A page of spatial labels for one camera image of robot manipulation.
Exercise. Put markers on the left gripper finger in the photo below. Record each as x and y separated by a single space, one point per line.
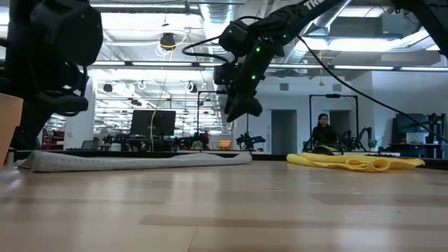
29 129

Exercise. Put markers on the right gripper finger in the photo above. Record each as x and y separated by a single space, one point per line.
245 106

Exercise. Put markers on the grey microfiber towel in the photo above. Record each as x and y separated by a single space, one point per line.
122 162

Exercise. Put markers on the yellow microfiber towel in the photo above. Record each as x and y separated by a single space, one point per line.
350 162

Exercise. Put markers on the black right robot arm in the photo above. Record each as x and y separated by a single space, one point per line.
280 21

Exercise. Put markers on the background black robot arm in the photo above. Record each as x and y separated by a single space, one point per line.
249 141
367 131

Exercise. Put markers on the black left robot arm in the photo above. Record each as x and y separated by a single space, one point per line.
66 31

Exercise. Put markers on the small grey cylinder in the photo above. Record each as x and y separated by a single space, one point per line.
9 158

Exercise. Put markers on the white building column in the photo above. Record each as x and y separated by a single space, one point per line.
78 133

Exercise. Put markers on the orange storage crate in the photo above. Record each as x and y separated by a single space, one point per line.
225 145

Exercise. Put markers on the grey door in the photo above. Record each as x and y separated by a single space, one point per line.
283 133

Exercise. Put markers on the person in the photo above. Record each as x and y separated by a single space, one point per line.
323 134

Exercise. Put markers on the black desk monitor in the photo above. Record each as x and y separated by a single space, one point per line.
154 122

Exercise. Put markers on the dark background monitor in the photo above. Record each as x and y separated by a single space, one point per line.
411 124

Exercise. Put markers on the black equipment rack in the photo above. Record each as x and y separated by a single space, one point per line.
437 133

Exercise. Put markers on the silver ventilation duct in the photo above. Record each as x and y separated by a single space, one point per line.
213 21

